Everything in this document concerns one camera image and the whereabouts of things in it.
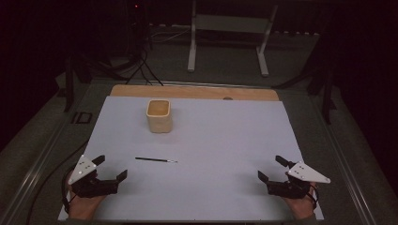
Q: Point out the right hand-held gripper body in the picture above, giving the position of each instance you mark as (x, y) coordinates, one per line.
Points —
(291, 188)

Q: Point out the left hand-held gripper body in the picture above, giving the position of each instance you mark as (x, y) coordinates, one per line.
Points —
(90, 187)

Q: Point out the thin black pen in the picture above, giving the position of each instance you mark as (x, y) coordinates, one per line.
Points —
(150, 159)

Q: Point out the cream square cup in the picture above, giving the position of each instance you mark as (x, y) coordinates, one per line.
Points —
(159, 120)

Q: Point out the person's right hand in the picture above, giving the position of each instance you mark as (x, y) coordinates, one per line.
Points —
(302, 206)

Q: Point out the person's left hand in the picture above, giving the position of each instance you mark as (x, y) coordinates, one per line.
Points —
(82, 207)

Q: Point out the black stand leg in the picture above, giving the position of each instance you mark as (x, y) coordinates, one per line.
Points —
(69, 84)
(327, 97)

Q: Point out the grey metal stand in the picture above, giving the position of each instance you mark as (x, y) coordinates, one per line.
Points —
(230, 23)

